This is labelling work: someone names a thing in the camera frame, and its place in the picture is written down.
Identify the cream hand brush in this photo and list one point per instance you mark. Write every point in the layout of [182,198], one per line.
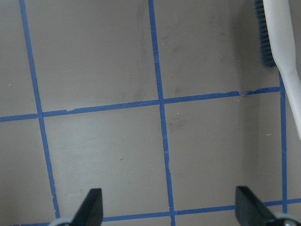
[277,48]

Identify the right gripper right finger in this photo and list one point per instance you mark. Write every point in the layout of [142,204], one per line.
[250,211]

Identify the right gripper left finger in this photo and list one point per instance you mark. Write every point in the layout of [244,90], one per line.
[90,213]

